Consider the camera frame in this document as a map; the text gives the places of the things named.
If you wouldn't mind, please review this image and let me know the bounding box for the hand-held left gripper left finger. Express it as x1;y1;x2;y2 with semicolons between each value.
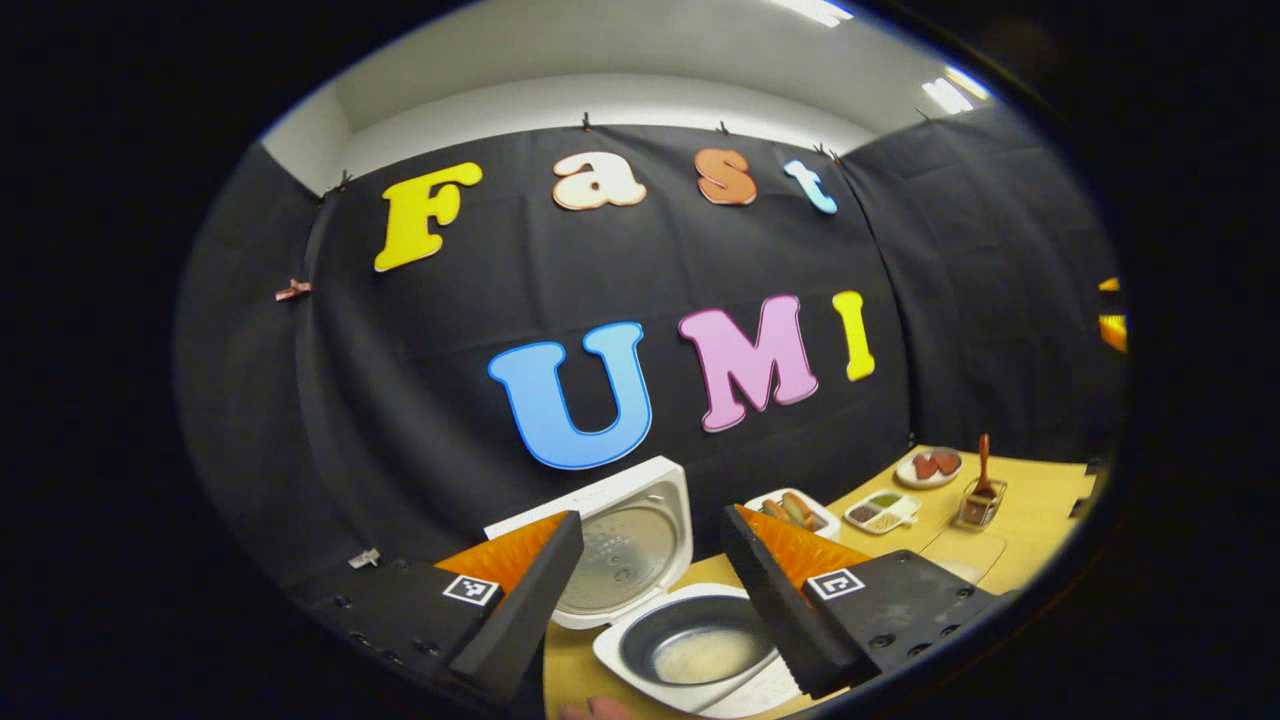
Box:
290;510;586;706

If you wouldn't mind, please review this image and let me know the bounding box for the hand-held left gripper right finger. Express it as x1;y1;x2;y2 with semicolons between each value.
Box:
720;503;1009;701

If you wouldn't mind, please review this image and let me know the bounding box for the white rice cooker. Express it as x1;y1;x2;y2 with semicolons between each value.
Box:
484;455;803;719

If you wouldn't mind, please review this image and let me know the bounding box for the metal wire chopstick holder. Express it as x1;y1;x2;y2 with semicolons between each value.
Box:
952;478;1009;532

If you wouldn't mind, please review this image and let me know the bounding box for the white toaster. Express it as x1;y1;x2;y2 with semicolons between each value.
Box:
745;488;842;542

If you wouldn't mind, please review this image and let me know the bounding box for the white divided grain dish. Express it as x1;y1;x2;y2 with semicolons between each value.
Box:
843;490;922;537

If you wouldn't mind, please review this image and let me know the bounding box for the white round plate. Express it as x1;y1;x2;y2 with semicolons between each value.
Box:
895;447;965;491

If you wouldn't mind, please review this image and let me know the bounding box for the black backdrop cloth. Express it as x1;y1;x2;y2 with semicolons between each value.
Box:
175;105;1131;601

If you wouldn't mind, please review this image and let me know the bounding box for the ceiling light strip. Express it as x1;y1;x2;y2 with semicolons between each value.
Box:
770;0;853;27
920;65;992;114

